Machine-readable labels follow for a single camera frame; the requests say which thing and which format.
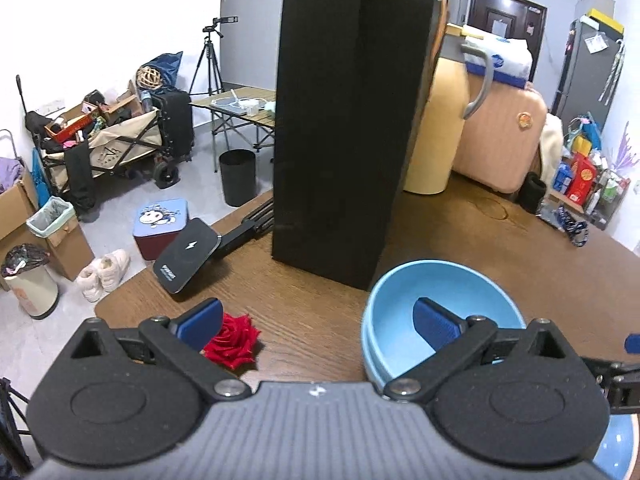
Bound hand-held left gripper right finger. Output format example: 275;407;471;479
382;297;583;403

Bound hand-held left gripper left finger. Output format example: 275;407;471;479
70;297;253;402

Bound medium blue bowl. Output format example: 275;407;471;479
591;412;640;480

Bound small blue bowl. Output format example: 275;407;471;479
361;259;527;386

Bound red artificial rose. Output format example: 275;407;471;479
202;312;263;371

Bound white shoe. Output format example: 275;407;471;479
97;249;132;293
75;260;106;303

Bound black folded tripod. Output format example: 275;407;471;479
215;200;276;261

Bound cartoon storage stool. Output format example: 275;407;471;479
132;199;190;261

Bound black trash bin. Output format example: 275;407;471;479
219;149;257;207

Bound metal storage rack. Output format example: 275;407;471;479
582;152;632;231

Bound cardboard box with green liner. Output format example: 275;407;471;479
26;196;96;281

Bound black ribbed cup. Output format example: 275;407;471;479
517;171;548;213

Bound red carton box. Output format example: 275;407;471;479
567;151;599;205

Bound white trash can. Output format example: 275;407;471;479
0;244;61;321

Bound blue carton box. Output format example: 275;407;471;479
552;161;573;195

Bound beige folding wagon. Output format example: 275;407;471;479
40;110;181;196

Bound yellow thermos jug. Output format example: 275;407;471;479
402;22;496;196

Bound black suitcase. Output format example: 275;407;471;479
150;89;195;166

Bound pink suitcase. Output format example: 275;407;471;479
452;80;548;196

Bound folding camp table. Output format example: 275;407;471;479
190;87;278;153

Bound large cardboard box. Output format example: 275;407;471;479
0;160;41;261

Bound colourful shopping bags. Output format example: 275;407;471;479
564;114;604;155

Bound black stand legs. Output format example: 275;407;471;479
0;377;36;480

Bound black paper bag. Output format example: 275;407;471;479
271;0;441;291

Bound purple cloth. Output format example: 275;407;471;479
0;156;26;193

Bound woven rattan ball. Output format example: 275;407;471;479
136;65;163;91

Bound dark blue bag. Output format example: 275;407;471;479
145;51;183;91

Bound grey refrigerator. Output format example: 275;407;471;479
550;19;626;121

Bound hanging folded umbrella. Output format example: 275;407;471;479
600;40;626;106

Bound white blue tissue pack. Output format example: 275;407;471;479
462;25;533;88

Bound white paper sheet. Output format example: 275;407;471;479
582;32;608;56

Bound dark brown entrance door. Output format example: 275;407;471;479
467;0;548;92

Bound yellow box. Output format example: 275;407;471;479
585;7;626;33

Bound camera tripod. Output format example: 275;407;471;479
187;15;241;98

